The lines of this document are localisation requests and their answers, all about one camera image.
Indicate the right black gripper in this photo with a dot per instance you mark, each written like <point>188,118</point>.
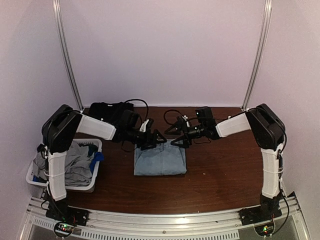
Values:
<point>185,145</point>

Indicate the black t-shirt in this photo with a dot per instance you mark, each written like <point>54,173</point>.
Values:
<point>109,112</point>

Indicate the grey garment in basket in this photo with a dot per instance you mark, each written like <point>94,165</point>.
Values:
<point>77,165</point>

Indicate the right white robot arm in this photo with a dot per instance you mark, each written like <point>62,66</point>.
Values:
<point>269,133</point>

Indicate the front aluminium rail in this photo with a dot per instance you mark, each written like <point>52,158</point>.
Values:
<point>218,225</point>

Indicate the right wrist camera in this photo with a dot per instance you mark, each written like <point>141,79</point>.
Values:
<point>183,120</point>

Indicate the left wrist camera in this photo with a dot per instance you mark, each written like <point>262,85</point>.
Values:
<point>146,125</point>

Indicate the left aluminium frame post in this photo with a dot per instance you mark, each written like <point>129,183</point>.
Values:
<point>65,53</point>

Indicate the white laundry basket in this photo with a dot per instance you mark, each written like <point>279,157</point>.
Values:
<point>91,186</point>

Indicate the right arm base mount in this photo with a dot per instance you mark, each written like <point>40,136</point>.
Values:
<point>255,215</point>

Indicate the light blue denim garment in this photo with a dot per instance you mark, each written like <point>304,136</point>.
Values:
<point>163,160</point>

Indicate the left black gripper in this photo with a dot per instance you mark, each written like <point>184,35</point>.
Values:
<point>147,142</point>

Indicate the right aluminium frame post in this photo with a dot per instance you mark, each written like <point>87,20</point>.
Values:
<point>263,36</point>

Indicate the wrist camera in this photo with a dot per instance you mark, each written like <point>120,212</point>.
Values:
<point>183,120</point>
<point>146,125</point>

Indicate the blue garment in basket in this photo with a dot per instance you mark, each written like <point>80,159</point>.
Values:
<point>98,157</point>

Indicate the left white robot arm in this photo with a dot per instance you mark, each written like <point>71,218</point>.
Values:
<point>60,130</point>

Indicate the aluminium frame post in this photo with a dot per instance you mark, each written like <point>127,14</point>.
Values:
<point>263,36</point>
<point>65,53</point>

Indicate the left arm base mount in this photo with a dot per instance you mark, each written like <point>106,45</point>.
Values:
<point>75,216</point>

